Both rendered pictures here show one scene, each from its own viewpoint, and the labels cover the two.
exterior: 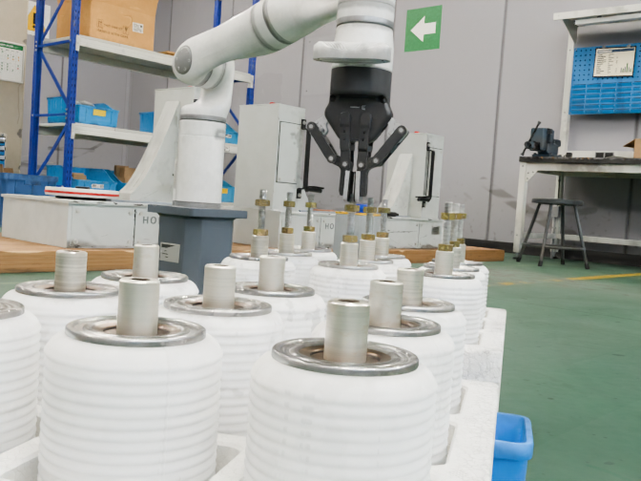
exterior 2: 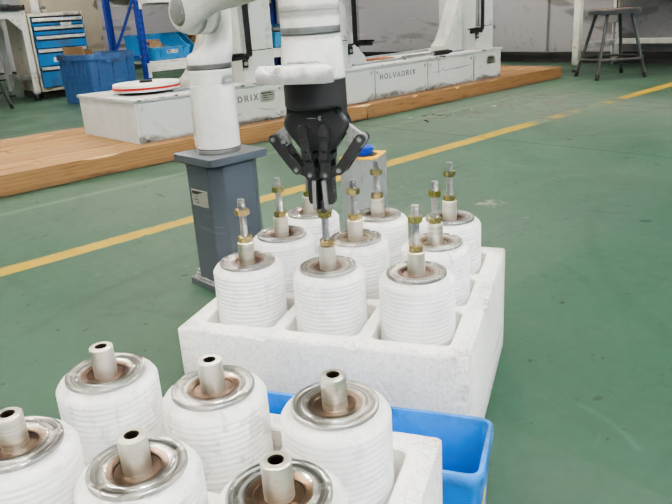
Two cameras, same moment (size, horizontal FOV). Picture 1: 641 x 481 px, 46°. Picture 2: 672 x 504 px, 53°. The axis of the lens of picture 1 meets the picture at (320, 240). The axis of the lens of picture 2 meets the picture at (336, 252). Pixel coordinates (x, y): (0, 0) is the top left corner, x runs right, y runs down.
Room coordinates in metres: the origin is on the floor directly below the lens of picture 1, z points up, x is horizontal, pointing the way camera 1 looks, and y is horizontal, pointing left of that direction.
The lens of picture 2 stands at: (0.11, -0.14, 0.57)
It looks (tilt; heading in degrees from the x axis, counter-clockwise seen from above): 20 degrees down; 6
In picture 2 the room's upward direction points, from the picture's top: 4 degrees counter-clockwise
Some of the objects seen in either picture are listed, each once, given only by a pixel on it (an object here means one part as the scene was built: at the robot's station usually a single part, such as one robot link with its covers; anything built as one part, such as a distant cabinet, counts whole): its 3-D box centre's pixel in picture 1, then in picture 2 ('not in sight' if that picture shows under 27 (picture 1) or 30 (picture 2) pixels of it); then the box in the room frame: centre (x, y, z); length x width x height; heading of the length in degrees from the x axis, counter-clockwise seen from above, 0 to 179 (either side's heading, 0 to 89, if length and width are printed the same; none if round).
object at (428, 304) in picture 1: (407, 304); (335, 404); (0.61, -0.07, 0.25); 0.08 x 0.08 x 0.01
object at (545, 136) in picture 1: (543, 141); not in sight; (5.52, -1.56, 0.87); 0.41 x 0.17 x 0.25; 138
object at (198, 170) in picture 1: (200, 164); (214, 110); (1.53, 0.25, 0.39); 0.09 x 0.09 x 0.17; 48
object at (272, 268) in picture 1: (271, 275); (211, 375); (0.64, 0.04, 0.26); 0.02 x 0.02 x 0.03
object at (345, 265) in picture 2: (347, 266); (328, 267); (0.94, -0.04, 0.25); 0.08 x 0.08 x 0.01
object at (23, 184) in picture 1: (12, 199); (99, 77); (5.35, 2.19, 0.19); 0.50 x 0.41 x 0.37; 53
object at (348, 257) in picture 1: (348, 256); (327, 257); (0.94, -0.04, 0.26); 0.02 x 0.02 x 0.03
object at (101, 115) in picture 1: (82, 113); not in sight; (6.11, 1.97, 0.90); 0.50 x 0.38 x 0.21; 49
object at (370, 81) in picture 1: (359, 104); (316, 112); (0.94, -0.04, 0.45); 0.08 x 0.08 x 0.09
